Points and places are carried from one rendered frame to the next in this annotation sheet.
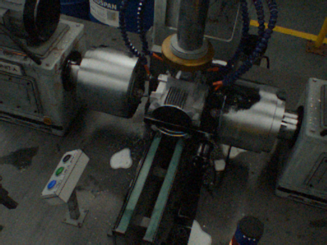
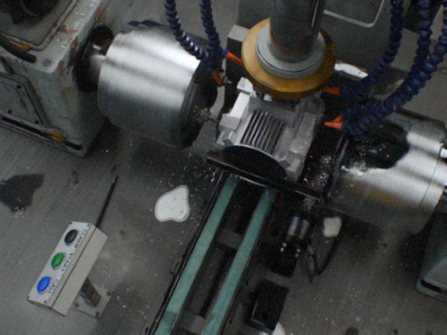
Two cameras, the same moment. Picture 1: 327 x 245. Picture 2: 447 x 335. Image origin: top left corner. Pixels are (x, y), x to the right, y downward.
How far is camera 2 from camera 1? 0.39 m
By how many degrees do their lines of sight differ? 15
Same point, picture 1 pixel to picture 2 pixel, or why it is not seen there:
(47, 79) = (48, 84)
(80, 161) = (91, 243)
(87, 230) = (110, 324)
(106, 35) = not seen: outside the picture
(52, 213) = not seen: hidden behind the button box
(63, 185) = (61, 289)
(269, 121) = (417, 196)
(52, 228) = (58, 318)
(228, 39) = (368, 24)
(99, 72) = (135, 79)
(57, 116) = (71, 132)
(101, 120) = not seen: hidden behind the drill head
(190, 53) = (288, 70)
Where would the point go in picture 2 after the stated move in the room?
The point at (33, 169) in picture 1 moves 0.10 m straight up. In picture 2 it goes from (35, 213) to (23, 197)
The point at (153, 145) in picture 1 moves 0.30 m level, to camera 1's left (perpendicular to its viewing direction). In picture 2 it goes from (222, 197) to (93, 173)
